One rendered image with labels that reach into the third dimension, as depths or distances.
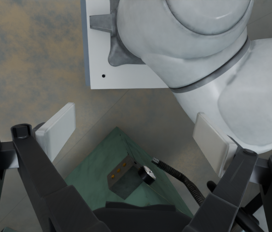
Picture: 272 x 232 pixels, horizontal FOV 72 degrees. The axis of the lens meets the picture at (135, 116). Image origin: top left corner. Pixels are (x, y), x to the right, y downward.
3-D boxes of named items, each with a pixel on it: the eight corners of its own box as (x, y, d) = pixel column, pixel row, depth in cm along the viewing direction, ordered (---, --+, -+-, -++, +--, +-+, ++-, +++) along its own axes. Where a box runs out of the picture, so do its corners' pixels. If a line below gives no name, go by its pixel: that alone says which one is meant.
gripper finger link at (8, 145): (25, 174, 12) (-23, 171, 12) (56, 137, 17) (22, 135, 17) (22, 154, 11) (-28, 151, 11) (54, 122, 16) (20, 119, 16)
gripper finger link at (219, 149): (228, 144, 13) (239, 145, 13) (197, 111, 20) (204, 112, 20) (218, 178, 14) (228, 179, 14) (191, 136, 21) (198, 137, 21)
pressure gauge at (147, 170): (151, 168, 67) (159, 182, 60) (144, 176, 67) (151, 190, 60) (140, 159, 65) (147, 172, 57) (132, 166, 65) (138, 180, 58)
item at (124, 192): (142, 165, 74) (148, 176, 67) (120, 186, 75) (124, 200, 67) (128, 153, 71) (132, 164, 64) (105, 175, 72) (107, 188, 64)
